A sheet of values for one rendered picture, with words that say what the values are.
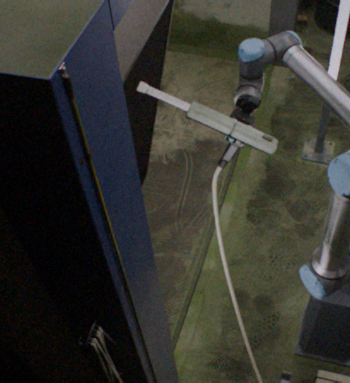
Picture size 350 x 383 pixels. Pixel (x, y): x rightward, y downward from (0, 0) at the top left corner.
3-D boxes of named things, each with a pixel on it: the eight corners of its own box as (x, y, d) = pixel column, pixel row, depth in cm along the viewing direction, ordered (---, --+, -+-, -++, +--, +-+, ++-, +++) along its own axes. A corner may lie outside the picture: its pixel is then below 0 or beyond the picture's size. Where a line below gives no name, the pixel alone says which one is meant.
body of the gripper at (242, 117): (243, 140, 189) (249, 117, 196) (253, 125, 182) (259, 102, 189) (223, 131, 188) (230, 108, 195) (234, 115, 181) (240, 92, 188)
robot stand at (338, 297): (359, 315, 282) (390, 253, 231) (352, 368, 265) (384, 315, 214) (305, 303, 289) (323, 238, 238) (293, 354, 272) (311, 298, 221)
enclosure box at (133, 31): (38, 245, 258) (13, 53, 160) (86, 154, 293) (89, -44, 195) (107, 269, 257) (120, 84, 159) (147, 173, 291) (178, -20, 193)
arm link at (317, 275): (352, 287, 211) (396, 161, 153) (317, 309, 207) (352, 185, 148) (329, 260, 220) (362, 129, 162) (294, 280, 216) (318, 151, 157)
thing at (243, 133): (253, 173, 194) (281, 136, 176) (251, 184, 191) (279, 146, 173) (127, 117, 190) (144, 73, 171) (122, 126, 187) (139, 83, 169)
